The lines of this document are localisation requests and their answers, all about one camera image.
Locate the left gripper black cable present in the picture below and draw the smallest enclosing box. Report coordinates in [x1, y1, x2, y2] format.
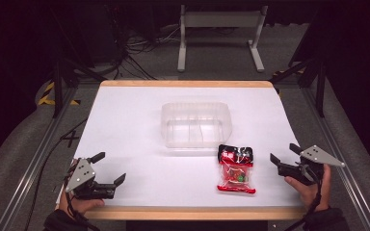
[63, 179, 101, 231]

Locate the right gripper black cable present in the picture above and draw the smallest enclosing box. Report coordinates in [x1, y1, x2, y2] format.
[283, 165, 325, 231]

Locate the bundle of floor cables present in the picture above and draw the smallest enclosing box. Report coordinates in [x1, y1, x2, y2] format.
[109, 23, 182, 81]

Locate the yellow black hazard tape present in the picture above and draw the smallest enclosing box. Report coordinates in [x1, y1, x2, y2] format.
[37, 81, 81, 107]

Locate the black floor cable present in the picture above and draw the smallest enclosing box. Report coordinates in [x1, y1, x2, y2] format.
[23, 117, 89, 231]

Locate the person's left hand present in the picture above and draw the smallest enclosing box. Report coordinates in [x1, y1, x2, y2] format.
[58, 188, 106, 216]

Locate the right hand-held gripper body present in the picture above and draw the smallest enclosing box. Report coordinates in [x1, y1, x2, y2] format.
[277, 144, 347, 187]

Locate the person's right hand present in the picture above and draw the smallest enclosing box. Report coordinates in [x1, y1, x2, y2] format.
[283, 163, 332, 213]

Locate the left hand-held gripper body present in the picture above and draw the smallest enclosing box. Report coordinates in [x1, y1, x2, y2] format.
[64, 157, 118, 200]

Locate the white metal stand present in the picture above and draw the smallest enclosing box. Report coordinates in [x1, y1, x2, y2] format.
[176, 4, 269, 73]

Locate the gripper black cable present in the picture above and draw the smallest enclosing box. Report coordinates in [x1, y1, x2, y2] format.
[63, 179, 101, 231]
[283, 165, 325, 231]

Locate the red snack packet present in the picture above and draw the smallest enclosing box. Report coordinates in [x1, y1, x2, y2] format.
[217, 143, 257, 194]

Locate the clear plastic container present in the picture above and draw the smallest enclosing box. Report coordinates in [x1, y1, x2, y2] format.
[160, 101, 233, 149]

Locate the aluminium rail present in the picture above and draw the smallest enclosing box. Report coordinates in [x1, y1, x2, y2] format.
[301, 86, 370, 231]
[0, 86, 79, 231]

